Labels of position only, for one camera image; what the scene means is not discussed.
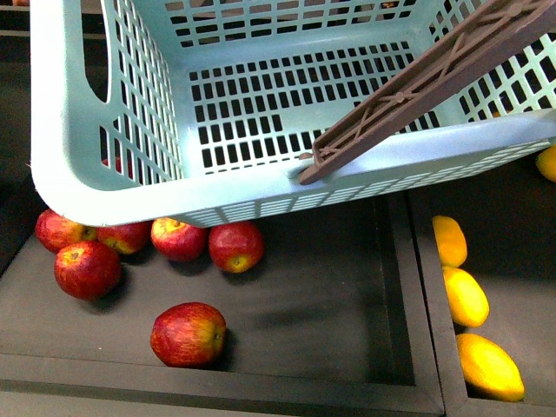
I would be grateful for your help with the teal plastic shopping basket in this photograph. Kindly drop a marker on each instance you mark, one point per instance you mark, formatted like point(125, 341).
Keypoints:
point(212, 107)

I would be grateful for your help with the red apple far left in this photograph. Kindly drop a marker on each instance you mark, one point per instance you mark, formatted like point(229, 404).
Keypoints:
point(56, 232)

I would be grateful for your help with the red apple front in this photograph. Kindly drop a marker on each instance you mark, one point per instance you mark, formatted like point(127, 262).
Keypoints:
point(191, 334)

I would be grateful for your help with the yellow lemon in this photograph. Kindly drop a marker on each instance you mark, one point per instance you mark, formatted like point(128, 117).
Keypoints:
point(468, 303)
point(546, 163)
point(489, 369)

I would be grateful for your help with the yellow lemon back lower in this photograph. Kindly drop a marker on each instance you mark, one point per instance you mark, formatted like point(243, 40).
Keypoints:
point(546, 163)

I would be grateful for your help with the yellow lemon front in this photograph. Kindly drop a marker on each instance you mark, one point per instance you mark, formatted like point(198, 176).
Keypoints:
point(489, 369)

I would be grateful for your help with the red apple under basket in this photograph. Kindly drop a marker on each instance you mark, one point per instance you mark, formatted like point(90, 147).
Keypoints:
point(125, 239)

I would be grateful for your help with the red apple middle yellow top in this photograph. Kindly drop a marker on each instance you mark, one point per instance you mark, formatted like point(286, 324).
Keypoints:
point(178, 241)

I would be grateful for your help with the yellow lemon upper edge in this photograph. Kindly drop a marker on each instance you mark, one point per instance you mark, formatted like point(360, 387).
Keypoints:
point(450, 240)

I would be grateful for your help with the red apple right lower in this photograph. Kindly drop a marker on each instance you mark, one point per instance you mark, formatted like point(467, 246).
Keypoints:
point(235, 247)

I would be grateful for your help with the yellow lemon middle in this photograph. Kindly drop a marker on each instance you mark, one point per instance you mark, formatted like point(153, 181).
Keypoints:
point(468, 303)

